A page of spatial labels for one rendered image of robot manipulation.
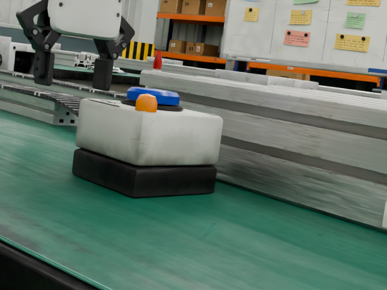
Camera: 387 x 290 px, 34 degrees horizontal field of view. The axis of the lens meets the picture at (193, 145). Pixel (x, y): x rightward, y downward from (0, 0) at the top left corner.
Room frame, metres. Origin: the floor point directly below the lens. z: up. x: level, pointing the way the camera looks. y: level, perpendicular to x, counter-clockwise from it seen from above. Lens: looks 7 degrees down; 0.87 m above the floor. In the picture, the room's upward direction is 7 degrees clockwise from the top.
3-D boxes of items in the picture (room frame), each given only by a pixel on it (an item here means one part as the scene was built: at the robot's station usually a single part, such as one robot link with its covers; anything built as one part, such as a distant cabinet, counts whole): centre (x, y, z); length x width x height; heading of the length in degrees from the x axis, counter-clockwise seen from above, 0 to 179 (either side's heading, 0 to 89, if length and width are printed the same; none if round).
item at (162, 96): (0.49, 0.03, 0.84); 0.04 x 0.04 x 0.02
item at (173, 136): (0.49, 0.03, 0.81); 0.10 x 0.08 x 0.06; 134
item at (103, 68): (0.84, 0.12, 0.86); 0.03 x 0.03 x 0.07; 44
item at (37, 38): (0.77, 0.20, 0.86); 0.03 x 0.03 x 0.07; 44
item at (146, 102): (0.44, 0.04, 0.85); 0.01 x 0.01 x 0.01
